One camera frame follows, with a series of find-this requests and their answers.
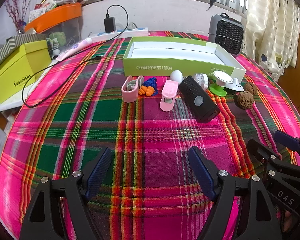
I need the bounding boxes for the brown walnut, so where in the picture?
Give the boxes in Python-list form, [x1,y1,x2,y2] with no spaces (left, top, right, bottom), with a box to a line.
[243,82,257,96]
[237,91,254,109]

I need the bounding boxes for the white round spinner gadget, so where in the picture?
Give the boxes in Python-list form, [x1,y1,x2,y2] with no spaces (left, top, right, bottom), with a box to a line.
[225,77,244,92]

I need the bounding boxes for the black cylindrical flashlight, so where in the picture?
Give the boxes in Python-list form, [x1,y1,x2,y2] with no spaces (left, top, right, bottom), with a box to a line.
[179,76,220,123]

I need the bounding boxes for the white ball keychain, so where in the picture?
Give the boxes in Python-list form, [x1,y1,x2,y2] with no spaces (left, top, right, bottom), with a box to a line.
[169,70,184,84]

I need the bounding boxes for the orange blue earplugs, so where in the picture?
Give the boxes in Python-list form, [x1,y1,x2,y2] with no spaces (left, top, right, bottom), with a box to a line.
[138,77,158,97]

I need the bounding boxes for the pink silicone holder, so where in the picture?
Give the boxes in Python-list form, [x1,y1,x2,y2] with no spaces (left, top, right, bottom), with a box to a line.
[121,75,144,103]

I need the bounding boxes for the person right hand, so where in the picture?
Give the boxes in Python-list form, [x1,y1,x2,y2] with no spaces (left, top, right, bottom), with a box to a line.
[279,209,298,232]

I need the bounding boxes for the green white round stand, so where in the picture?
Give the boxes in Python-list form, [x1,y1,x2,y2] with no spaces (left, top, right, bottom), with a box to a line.
[209,70,233,97]

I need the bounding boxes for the small white jar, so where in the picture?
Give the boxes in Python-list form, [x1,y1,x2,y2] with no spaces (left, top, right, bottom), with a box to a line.
[193,73,209,90]

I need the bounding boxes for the pink green plaid cloth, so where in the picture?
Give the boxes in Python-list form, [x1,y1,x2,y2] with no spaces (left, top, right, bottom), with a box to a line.
[0,39,300,239]

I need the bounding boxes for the cream heart patterned curtain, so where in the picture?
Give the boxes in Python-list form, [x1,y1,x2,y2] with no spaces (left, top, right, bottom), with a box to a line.
[243,0,300,81]

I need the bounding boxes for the grey black space heater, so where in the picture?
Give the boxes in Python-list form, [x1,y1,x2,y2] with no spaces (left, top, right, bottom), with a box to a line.
[208,13,245,57]

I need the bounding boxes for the green white cardboard box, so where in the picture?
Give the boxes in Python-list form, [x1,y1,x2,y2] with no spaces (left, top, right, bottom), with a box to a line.
[123,36,246,81]

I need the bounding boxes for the yellow green shoe box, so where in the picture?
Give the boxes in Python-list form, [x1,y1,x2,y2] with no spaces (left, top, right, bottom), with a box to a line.
[0,40,51,103]

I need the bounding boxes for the black clip on windowsill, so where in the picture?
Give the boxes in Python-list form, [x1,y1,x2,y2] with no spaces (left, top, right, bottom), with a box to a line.
[207,0,221,10]

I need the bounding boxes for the striped grey box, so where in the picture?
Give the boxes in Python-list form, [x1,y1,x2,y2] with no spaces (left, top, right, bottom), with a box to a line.
[0,34,46,64]

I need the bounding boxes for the white blue power strip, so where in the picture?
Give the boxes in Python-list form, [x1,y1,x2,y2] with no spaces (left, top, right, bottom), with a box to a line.
[89,27,149,43]

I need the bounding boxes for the orange lidded storage bin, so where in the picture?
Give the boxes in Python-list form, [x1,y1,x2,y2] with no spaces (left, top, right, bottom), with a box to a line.
[25,3,82,50]

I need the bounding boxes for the black power adapter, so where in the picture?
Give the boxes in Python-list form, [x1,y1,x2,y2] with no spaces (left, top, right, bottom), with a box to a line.
[104,17,116,33]

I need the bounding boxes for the purple dried flower branches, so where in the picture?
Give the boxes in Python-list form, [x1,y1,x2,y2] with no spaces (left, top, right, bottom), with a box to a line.
[4,0,32,34]

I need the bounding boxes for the black charging cable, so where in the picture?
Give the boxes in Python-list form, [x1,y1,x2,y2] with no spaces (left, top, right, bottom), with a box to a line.
[21,4,129,108]

